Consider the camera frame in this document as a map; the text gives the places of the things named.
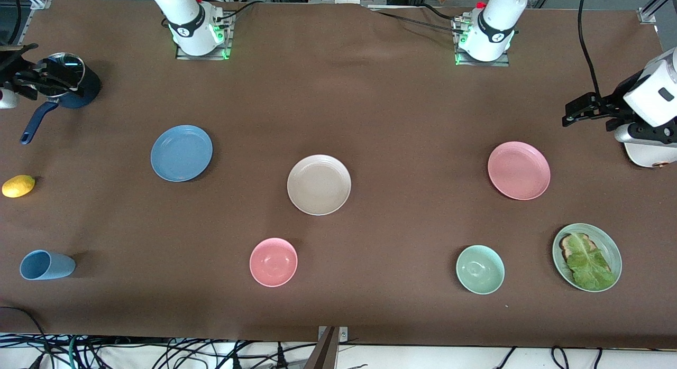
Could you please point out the small pink bowl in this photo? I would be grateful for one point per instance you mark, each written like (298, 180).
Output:
(273, 262)

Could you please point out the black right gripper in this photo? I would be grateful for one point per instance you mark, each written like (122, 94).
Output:
(11, 67)

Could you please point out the yellow lemon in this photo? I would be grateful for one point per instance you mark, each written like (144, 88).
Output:
(18, 186)

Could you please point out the blue cup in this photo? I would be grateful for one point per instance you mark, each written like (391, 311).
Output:
(47, 266)

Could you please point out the blue plate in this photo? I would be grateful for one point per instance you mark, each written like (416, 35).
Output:
(181, 153)

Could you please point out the green plate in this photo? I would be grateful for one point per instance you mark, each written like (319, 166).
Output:
(605, 245)

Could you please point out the pink plate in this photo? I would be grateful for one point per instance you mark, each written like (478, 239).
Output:
(519, 171)

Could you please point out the toasted bread slice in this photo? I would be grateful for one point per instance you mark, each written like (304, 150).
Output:
(566, 246)

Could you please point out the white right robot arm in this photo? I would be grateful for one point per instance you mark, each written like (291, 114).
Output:
(185, 15)

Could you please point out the dark stand pole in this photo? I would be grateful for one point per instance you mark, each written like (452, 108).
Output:
(322, 356)

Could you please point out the green lettuce leaf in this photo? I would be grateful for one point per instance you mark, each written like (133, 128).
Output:
(589, 266)

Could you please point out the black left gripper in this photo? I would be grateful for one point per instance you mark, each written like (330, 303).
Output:
(622, 94)

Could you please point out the small green bowl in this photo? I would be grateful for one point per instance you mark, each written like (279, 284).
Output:
(480, 269)

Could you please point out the beige plate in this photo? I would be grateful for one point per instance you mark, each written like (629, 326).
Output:
(319, 185)

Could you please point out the small metal bracket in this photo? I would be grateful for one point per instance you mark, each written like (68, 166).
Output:
(344, 334)

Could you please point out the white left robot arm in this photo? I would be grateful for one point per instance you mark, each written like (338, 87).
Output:
(494, 20)

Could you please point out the glass pot lid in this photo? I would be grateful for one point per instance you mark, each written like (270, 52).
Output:
(69, 61)

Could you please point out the dark blue saucepan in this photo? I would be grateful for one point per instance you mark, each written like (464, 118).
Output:
(90, 89)

